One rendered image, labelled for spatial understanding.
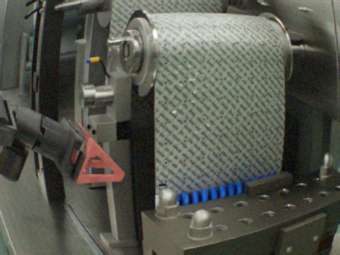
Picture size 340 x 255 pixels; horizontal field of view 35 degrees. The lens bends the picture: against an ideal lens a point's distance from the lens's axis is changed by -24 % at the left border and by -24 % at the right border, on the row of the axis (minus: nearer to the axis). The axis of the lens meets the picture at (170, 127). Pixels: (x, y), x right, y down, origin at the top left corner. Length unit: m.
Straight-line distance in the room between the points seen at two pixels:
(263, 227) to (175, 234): 0.13
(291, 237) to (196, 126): 0.27
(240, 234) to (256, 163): 0.23
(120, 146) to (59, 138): 0.18
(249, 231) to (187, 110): 0.23
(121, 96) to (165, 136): 0.10
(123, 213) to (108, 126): 0.16
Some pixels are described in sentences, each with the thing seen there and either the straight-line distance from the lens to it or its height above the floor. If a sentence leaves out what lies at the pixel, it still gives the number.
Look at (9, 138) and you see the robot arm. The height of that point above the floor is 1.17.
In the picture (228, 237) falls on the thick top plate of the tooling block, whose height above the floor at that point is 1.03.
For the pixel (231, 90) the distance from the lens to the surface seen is 1.02.
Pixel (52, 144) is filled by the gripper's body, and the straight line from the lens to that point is 0.91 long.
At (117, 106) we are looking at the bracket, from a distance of 1.04.
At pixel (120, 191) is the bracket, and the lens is 1.09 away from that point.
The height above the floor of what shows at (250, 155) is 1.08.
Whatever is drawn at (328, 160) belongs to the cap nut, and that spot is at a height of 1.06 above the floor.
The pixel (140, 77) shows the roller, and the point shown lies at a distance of 1.00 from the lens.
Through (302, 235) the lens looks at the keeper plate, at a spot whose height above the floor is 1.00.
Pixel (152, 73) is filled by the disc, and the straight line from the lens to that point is 0.96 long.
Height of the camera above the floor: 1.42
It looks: 17 degrees down
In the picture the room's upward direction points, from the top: straight up
